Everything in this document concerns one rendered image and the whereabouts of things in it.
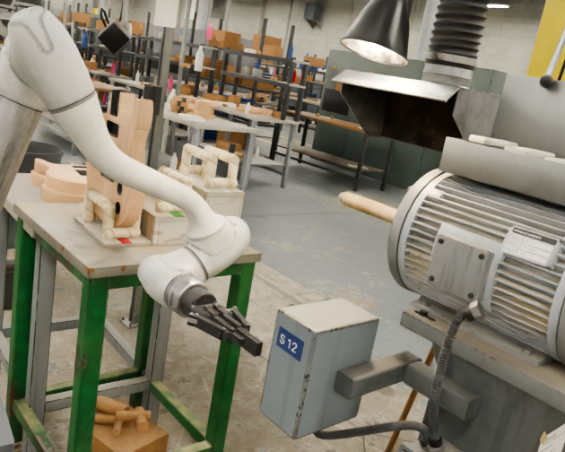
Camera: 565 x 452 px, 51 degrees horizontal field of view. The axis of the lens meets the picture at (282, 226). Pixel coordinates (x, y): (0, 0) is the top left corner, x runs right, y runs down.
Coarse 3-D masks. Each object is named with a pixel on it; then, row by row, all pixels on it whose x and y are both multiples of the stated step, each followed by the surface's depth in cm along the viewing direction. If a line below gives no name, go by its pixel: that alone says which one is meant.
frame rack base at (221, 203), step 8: (192, 176) 202; (200, 176) 205; (200, 184) 192; (200, 192) 185; (208, 192) 183; (216, 192) 185; (224, 192) 187; (232, 192) 189; (240, 192) 191; (208, 200) 184; (216, 200) 186; (224, 200) 188; (232, 200) 190; (240, 200) 192; (216, 208) 187; (224, 208) 189; (232, 208) 191; (240, 208) 193; (224, 216) 190; (240, 216) 194
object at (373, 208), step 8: (344, 200) 131; (352, 200) 130; (360, 200) 128; (368, 200) 127; (360, 208) 128; (368, 208) 126; (376, 208) 125; (384, 208) 124; (392, 208) 123; (376, 216) 125; (384, 216) 123; (392, 216) 122
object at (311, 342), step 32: (288, 320) 97; (320, 320) 96; (352, 320) 99; (288, 352) 97; (320, 352) 94; (352, 352) 100; (288, 384) 97; (320, 384) 97; (288, 416) 98; (320, 416) 100; (352, 416) 106
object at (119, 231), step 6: (114, 228) 172; (120, 228) 173; (126, 228) 174; (132, 228) 175; (138, 228) 177; (108, 234) 171; (114, 234) 171; (120, 234) 173; (126, 234) 174; (132, 234) 175; (138, 234) 176
